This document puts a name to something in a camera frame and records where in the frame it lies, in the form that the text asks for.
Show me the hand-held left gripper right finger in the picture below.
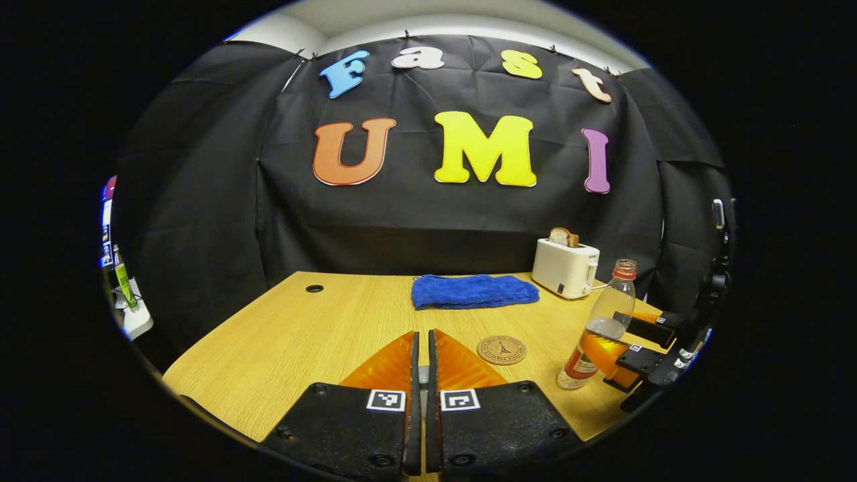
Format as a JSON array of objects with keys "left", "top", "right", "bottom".
[{"left": 426, "top": 328, "right": 583, "bottom": 477}]

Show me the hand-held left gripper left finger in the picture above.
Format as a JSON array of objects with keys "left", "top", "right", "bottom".
[{"left": 261, "top": 331, "right": 422, "bottom": 479}]

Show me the clear plastic water bottle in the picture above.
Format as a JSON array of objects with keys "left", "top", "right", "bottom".
[{"left": 557, "top": 259, "right": 638, "bottom": 391}]

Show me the round brown coaster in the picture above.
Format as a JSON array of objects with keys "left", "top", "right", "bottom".
[{"left": 477, "top": 335, "right": 528, "bottom": 366}]

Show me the green drink bottle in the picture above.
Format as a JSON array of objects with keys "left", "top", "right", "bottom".
[{"left": 112, "top": 244, "right": 139, "bottom": 312}]

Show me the white toaster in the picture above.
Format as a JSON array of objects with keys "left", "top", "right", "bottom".
[{"left": 532, "top": 238, "right": 601, "bottom": 300}]

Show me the blue towel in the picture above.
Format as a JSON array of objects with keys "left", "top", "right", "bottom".
[{"left": 411, "top": 274, "right": 540, "bottom": 311}]

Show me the small white side table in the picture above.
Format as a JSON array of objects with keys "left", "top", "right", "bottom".
[{"left": 110, "top": 278, "right": 155, "bottom": 341}]

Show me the black backdrop cloth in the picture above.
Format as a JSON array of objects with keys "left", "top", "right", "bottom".
[{"left": 110, "top": 33, "right": 734, "bottom": 355}]

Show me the computer monitor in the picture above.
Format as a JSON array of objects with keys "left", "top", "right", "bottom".
[{"left": 100, "top": 175, "right": 118, "bottom": 268}]

